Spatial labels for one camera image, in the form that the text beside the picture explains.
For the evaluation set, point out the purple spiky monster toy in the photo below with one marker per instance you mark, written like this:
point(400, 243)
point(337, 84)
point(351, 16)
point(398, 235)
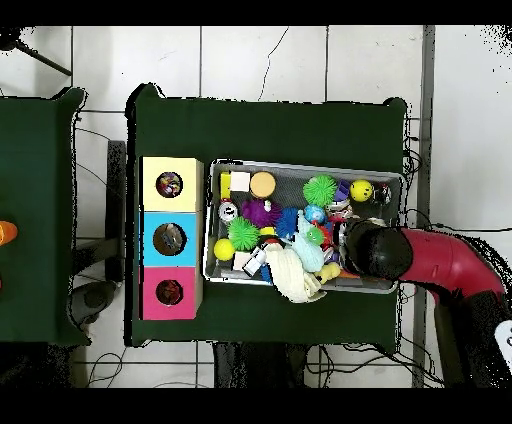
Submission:
point(258, 214)

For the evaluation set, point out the orange tiger plush toy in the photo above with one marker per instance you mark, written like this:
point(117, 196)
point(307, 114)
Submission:
point(170, 292)

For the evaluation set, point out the yellow smiley ball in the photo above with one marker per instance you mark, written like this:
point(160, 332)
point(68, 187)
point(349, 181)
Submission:
point(361, 190)

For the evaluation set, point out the silver mesh bin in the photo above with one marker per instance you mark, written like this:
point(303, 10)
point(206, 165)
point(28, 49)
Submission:
point(292, 180)

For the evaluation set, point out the black tripod leg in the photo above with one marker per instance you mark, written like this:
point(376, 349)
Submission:
point(40, 60)

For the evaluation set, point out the orange object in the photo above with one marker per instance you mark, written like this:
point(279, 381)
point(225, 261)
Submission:
point(6, 232)

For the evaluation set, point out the pale wooden cube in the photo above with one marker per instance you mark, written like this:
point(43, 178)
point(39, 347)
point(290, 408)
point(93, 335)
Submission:
point(240, 181)

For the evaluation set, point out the light blue cloth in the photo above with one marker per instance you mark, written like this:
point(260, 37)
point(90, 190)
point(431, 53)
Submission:
point(310, 252)

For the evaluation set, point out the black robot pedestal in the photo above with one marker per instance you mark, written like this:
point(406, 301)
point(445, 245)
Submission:
point(260, 364)

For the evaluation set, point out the orange foam disc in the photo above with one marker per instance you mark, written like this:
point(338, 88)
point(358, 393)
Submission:
point(262, 185)

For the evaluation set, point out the yellow tennis ball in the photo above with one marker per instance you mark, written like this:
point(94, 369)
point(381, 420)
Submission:
point(224, 249)

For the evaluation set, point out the cream waffle cloth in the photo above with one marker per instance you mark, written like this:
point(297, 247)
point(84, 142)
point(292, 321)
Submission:
point(292, 276)

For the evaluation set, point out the green spiky rubber ball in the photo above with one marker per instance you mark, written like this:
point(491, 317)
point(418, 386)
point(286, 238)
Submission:
point(243, 234)
point(320, 190)

